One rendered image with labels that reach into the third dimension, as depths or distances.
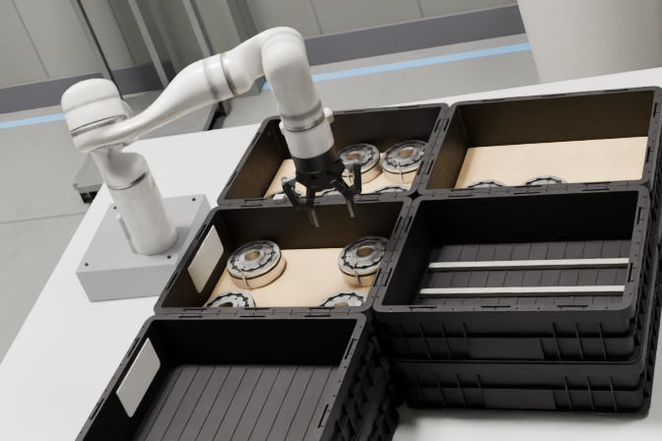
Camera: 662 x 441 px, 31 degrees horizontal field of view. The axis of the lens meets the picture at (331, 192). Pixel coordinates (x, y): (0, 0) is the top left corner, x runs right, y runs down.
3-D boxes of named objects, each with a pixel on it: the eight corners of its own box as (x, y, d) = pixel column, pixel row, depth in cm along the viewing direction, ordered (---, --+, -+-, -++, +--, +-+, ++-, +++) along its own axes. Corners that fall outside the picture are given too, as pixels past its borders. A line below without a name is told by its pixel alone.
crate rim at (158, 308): (154, 323, 202) (149, 313, 200) (217, 215, 224) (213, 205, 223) (372, 323, 186) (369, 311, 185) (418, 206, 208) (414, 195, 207)
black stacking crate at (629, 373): (404, 413, 197) (386, 362, 191) (443, 293, 219) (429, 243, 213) (651, 421, 182) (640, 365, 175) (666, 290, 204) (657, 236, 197)
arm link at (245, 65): (296, 15, 187) (213, 42, 188) (299, 39, 180) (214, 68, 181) (309, 52, 191) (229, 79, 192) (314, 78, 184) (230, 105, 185)
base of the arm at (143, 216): (130, 257, 243) (99, 192, 234) (143, 228, 251) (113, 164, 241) (171, 253, 241) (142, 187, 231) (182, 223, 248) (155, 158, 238)
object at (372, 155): (324, 177, 234) (323, 174, 233) (337, 148, 241) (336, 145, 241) (372, 173, 230) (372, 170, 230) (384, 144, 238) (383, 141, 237)
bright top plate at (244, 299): (189, 330, 206) (188, 328, 205) (214, 291, 213) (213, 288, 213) (239, 333, 201) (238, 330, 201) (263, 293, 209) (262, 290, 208)
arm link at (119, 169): (76, 130, 223) (109, 201, 232) (123, 111, 224) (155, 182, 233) (70, 108, 230) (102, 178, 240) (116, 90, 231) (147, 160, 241)
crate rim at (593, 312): (373, 323, 186) (369, 311, 185) (418, 206, 208) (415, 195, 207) (632, 322, 170) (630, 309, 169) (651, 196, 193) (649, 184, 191)
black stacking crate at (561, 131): (430, 247, 214) (416, 197, 207) (464, 152, 236) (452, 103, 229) (657, 240, 198) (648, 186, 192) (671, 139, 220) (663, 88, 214)
